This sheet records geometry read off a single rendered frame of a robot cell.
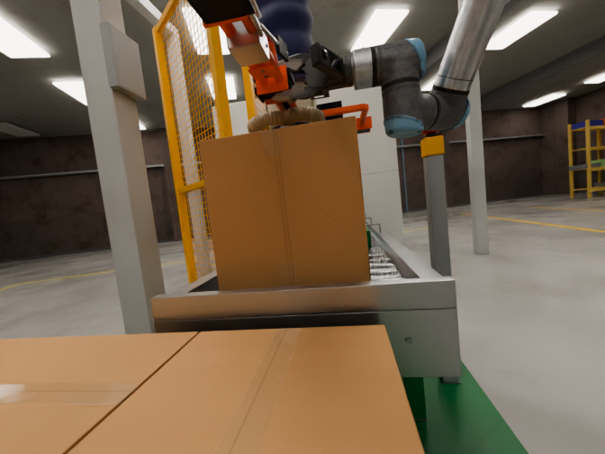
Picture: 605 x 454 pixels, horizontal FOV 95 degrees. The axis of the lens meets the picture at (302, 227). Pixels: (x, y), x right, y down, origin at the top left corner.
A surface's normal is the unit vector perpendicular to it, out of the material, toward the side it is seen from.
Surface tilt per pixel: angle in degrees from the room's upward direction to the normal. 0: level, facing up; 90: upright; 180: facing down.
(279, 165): 90
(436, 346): 90
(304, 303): 90
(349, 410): 0
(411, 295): 90
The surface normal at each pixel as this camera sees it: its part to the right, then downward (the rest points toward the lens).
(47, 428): -0.11, -0.99
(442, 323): -0.15, 0.10
